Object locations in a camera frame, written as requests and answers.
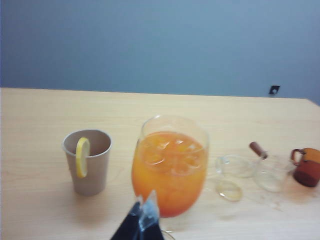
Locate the yellow lemon slice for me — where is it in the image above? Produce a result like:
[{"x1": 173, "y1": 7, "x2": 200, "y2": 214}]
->
[{"x1": 75, "y1": 136, "x2": 90, "y2": 179}]

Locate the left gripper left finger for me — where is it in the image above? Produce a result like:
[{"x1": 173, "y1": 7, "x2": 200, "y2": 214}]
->
[{"x1": 109, "y1": 200, "x2": 142, "y2": 240}]

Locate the clear wooden-handled measuring cup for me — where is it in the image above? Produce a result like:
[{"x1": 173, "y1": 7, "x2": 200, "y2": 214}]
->
[{"x1": 249, "y1": 141, "x2": 292, "y2": 193}]

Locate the clear glass-handled measuring cup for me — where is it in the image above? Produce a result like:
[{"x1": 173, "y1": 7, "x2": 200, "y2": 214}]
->
[{"x1": 215, "y1": 154, "x2": 255, "y2": 202}]

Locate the wine glass with orange drink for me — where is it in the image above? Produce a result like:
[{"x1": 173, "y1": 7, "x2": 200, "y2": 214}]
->
[{"x1": 131, "y1": 114, "x2": 210, "y2": 240}]

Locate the amber measuring cup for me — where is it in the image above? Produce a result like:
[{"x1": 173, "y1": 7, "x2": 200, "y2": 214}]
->
[{"x1": 290, "y1": 147, "x2": 320, "y2": 188}]

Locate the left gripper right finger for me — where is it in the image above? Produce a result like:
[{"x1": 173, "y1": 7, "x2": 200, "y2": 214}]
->
[{"x1": 136, "y1": 189, "x2": 165, "y2": 240}]

